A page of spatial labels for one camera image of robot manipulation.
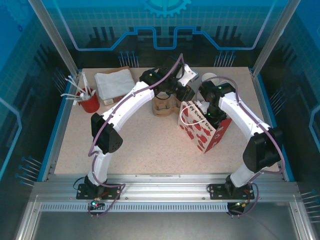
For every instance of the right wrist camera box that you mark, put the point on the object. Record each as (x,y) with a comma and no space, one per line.
(200,104)

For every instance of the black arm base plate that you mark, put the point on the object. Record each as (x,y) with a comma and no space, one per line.
(216,192)
(82,193)

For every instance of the red straw holder cup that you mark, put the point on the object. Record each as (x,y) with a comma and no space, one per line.
(91,105)

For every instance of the aluminium frame post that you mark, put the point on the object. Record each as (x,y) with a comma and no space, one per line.
(274,35)
(55,35)

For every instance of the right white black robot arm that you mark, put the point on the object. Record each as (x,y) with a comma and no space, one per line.
(240,112)

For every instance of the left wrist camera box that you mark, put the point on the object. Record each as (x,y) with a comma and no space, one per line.
(191,72)

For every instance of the blue-edged aluminium side rail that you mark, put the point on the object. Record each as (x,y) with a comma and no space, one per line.
(65,111)
(267,112)

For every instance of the aluminium mounting rail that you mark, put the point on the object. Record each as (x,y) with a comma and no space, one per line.
(162,185)

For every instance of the small LED circuit board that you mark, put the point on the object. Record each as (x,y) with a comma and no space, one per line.
(96,204)
(241,204)

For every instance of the white napkin stack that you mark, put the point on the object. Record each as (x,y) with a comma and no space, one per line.
(115,82)

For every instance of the green white paper cup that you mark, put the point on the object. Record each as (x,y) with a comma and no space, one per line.
(208,77)

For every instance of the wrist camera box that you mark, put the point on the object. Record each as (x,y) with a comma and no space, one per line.
(191,72)
(200,104)

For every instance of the white red-printed paper bag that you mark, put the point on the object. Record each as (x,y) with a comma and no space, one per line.
(195,130)

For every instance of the brown pulp cup carrier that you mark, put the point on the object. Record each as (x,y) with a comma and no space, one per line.
(162,115)
(162,110)

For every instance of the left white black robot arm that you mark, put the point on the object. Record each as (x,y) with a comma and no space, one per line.
(130,100)

